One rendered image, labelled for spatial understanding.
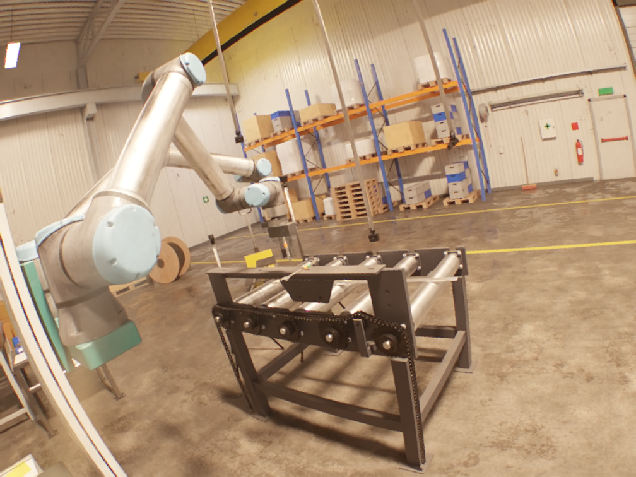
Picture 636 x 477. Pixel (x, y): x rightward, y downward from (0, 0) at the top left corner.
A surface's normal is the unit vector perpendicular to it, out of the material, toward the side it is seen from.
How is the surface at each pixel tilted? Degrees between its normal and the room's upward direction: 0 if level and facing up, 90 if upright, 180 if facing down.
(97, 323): 70
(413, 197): 90
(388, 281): 90
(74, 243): 61
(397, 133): 90
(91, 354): 90
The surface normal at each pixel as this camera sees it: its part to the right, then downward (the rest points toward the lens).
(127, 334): 0.83, -0.10
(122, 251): 0.93, -0.09
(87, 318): 0.48, -0.31
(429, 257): -0.58, 0.29
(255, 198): -0.18, 0.23
